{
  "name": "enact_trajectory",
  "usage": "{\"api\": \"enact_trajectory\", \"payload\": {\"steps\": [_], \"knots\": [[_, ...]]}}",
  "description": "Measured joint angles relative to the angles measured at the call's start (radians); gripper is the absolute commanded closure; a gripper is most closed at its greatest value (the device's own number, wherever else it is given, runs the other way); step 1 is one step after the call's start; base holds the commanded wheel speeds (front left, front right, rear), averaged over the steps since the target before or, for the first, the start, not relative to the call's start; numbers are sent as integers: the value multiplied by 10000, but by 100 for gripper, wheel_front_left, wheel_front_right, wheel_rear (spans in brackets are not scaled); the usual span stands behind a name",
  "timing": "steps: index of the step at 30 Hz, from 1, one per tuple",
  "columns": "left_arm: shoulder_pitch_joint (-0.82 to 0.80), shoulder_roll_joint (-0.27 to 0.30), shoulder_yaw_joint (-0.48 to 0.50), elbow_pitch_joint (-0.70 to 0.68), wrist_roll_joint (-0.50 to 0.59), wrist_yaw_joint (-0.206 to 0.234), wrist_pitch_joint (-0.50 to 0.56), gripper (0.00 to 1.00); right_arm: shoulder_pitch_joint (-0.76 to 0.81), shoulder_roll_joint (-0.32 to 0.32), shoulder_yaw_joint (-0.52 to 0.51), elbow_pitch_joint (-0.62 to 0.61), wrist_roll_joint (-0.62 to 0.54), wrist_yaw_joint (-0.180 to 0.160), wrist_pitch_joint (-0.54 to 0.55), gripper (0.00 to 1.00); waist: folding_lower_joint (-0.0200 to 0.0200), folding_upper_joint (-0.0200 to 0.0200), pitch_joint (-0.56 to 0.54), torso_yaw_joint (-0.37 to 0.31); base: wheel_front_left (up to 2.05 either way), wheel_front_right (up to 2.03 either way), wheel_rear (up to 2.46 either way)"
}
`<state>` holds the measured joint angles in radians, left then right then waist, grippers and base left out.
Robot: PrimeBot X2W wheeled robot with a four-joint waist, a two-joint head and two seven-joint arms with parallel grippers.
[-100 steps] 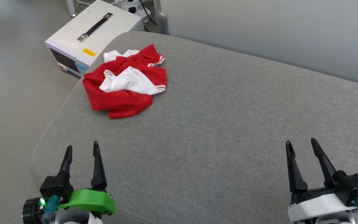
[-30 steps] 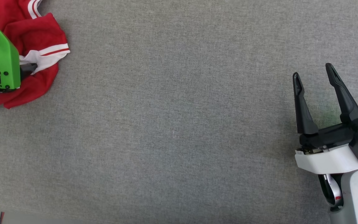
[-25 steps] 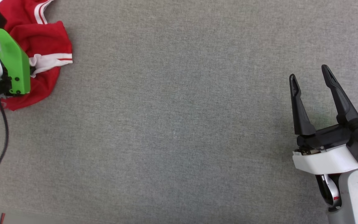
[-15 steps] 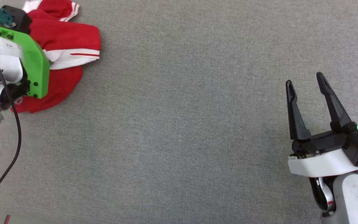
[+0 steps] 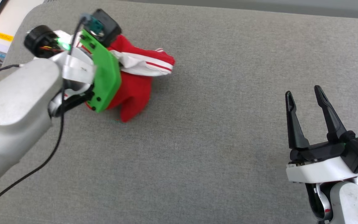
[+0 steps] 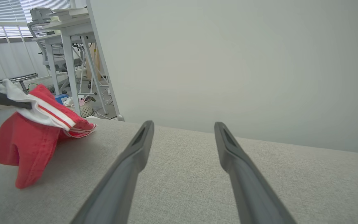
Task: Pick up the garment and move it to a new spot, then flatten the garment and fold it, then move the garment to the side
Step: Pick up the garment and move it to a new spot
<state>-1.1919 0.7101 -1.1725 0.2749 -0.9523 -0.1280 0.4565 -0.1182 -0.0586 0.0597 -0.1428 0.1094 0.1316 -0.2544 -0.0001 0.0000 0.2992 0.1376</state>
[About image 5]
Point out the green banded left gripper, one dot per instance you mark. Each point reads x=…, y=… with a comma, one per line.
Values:
x=104, y=74

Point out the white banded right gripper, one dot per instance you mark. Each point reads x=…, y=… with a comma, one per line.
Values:
x=322, y=169

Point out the red and white basketball jersey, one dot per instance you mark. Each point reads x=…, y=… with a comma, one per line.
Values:
x=135, y=90

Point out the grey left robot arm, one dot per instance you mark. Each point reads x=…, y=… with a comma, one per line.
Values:
x=11, y=118

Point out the white metal equipment box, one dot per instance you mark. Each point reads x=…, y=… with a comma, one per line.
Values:
x=8, y=18

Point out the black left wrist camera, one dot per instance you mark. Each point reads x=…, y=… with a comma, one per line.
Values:
x=107, y=26

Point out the grey fabric sofa cushion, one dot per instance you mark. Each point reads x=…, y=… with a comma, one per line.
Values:
x=197, y=149

